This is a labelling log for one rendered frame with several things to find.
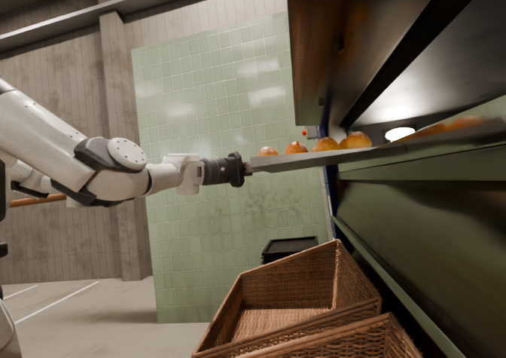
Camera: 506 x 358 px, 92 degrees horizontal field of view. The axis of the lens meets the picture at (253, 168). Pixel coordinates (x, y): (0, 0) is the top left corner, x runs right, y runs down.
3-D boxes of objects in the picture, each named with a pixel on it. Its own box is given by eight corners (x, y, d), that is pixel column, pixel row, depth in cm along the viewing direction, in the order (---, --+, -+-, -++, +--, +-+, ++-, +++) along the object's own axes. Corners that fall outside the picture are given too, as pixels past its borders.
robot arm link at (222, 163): (227, 154, 91) (199, 154, 83) (245, 149, 84) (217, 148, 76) (231, 188, 90) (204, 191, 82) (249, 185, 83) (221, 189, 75)
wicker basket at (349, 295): (349, 301, 107) (340, 237, 109) (409, 430, 52) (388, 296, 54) (242, 306, 115) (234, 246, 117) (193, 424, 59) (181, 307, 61)
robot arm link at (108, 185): (187, 175, 62) (130, 185, 43) (162, 200, 64) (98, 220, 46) (163, 143, 63) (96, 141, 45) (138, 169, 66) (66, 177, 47)
